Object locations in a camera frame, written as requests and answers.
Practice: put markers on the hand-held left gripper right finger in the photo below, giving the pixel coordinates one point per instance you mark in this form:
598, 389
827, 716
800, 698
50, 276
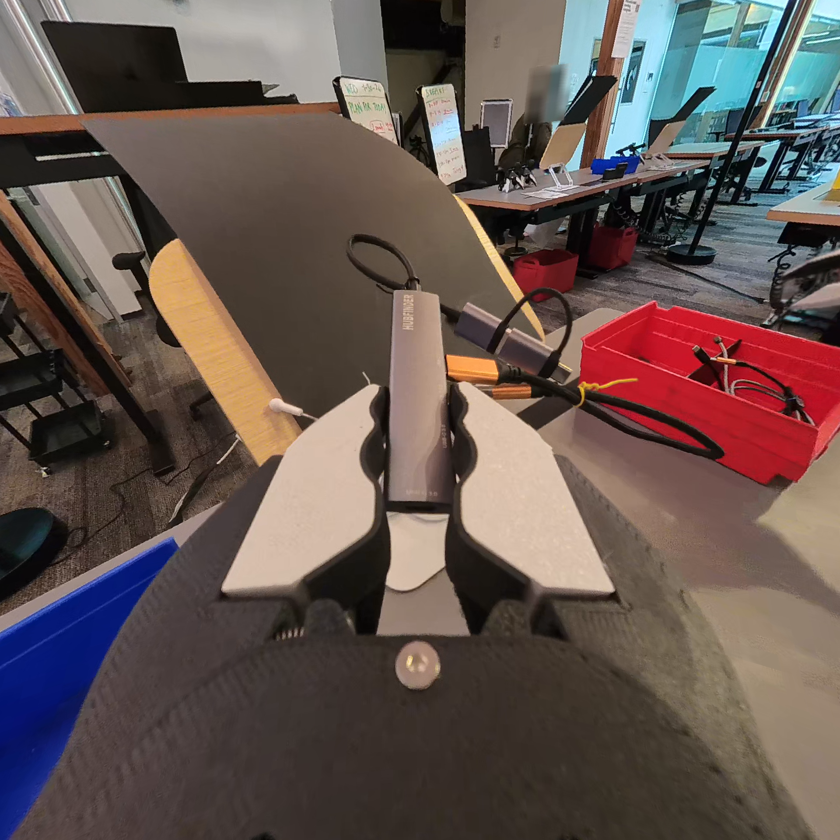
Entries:
531, 518

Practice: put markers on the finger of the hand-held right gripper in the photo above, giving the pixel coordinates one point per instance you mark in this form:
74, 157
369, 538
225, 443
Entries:
817, 298

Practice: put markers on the red plastic bin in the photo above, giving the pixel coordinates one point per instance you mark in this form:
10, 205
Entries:
656, 394

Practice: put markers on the black utility cart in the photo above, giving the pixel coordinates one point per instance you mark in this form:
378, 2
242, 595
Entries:
65, 426

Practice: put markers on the whiteboard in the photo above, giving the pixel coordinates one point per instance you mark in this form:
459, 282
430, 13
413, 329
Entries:
443, 131
367, 108

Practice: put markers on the black monitor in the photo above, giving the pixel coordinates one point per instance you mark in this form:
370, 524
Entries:
118, 65

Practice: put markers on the black floor lamp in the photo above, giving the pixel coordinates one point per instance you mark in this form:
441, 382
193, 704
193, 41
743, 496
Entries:
748, 118

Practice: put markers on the small framed board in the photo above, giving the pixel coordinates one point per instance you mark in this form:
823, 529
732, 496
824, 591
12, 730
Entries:
495, 121

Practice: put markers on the wooden book stand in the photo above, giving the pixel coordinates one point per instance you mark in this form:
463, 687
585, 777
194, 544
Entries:
561, 144
676, 124
197, 328

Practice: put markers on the black flat stand base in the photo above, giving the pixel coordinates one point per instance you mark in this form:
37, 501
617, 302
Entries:
26, 551

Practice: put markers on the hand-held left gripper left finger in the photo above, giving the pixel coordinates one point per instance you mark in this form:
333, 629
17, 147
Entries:
308, 518

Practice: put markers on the blue plastic bin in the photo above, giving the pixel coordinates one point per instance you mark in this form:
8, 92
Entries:
613, 165
52, 656

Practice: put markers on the black office chair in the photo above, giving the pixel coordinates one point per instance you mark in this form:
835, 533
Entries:
128, 259

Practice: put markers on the dark grey usb hub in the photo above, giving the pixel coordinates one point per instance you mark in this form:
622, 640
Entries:
417, 394

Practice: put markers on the black sheet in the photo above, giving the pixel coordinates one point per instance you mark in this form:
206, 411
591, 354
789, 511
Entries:
262, 229

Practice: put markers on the red storage bin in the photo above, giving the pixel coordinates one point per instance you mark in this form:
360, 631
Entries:
610, 246
544, 272

